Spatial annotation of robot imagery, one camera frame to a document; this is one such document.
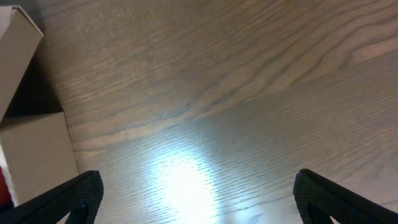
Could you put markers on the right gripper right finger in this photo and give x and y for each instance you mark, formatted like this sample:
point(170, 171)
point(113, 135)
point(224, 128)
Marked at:
point(320, 200)

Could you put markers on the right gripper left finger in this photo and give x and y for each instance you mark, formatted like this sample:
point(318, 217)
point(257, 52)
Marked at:
point(77, 199)

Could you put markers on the small orange lighter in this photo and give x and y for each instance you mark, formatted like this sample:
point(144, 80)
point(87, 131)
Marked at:
point(5, 197)

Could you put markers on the open brown cardboard box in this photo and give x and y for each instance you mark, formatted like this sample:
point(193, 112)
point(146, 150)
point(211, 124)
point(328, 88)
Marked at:
point(36, 152)

